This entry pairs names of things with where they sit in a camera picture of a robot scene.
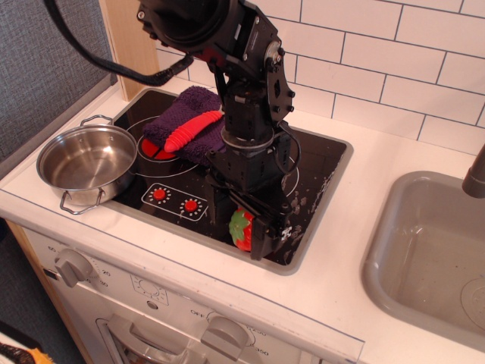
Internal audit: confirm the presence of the grey faucet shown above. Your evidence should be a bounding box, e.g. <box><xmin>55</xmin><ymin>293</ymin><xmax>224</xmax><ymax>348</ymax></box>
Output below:
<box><xmin>462</xmin><ymin>146</ymin><xmax>485</xmax><ymax>199</ymax></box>

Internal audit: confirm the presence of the black toy stovetop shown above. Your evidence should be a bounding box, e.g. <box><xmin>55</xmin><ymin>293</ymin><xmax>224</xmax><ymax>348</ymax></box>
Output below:
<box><xmin>108</xmin><ymin>89</ymin><xmax>353</xmax><ymax>275</ymax></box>

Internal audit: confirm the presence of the grey sink basin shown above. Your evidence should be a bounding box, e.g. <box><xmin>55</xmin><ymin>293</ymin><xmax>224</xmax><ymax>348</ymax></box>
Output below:
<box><xmin>362</xmin><ymin>171</ymin><xmax>484</xmax><ymax>351</ymax></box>

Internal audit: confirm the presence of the orange object bottom left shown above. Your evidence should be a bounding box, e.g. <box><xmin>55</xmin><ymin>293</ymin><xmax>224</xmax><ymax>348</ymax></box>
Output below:
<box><xmin>0</xmin><ymin>343</ymin><xmax>54</xmax><ymax>364</ymax></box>

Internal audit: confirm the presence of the red plastic strawberry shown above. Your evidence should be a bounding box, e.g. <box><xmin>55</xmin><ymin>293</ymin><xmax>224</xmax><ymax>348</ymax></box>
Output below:
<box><xmin>229</xmin><ymin>208</ymin><xmax>254</xmax><ymax>252</ymax></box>

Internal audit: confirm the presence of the grey right oven knob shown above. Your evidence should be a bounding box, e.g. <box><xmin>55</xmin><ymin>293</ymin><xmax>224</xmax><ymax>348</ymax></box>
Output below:
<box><xmin>201</xmin><ymin>316</ymin><xmax>249</xmax><ymax>361</ymax></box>

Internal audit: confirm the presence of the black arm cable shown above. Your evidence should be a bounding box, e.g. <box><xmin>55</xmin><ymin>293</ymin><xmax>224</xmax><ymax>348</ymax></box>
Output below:
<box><xmin>43</xmin><ymin>0</ymin><xmax>195</xmax><ymax>86</ymax></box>

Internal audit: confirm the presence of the wooden side post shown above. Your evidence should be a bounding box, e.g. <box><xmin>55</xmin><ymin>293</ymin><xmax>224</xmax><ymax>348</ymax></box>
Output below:
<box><xmin>98</xmin><ymin>0</ymin><xmax>161</xmax><ymax>102</ymax></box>

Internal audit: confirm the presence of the grey left oven knob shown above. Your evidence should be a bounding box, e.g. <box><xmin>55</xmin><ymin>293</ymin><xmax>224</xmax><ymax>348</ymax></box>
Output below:
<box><xmin>55</xmin><ymin>249</ymin><xmax>93</xmax><ymax>287</ymax></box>

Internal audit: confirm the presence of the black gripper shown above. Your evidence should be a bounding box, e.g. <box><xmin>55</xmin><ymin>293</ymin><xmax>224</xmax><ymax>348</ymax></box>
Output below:
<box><xmin>206</xmin><ymin>130</ymin><xmax>301</xmax><ymax>261</ymax></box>

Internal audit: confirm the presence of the white toy oven front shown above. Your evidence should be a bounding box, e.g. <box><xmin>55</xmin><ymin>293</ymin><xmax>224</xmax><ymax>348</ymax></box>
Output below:
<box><xmin>25</xmin><ymin>230</ymin><xmax>363</xmax><ymax>363</ymax></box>

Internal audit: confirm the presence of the red handled metal spoon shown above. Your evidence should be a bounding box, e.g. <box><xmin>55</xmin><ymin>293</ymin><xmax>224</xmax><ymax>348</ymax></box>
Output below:
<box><xmin>164</xmin><ymin>111</ymin><xmax>223</xmax><ymax>153</ymax></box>

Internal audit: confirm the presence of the purple folded towel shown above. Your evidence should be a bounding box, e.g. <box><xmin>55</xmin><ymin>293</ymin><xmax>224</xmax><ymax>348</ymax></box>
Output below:
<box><xmin>143</xmin><ymin>86</ymin><xmax>225</xmax><ymax>167</ymax></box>

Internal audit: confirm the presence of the stainless steel pot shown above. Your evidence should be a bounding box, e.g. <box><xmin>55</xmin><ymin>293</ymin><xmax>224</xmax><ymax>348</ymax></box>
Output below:
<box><xmin>36</xmin><ymin>115</ymin><xmax>138</xmax><ymax>215</ymax></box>

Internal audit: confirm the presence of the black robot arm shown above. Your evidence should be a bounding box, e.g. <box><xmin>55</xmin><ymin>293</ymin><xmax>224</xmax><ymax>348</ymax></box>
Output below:
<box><xmin>137</xmin><ymin>1</ymin><xmax>301</xmax><ymax>260</ymax></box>

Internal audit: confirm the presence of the grey oven knob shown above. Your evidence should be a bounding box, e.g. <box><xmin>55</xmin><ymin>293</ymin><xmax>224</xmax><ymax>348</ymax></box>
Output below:
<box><xmin>201</xmin><ymin>316</ymin><xmax>249</xmax><ymax>361</ymax></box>
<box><xmin>55</xmin><ymin>249</ymin><xmax>93</xmax><ymax>287</ymax></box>

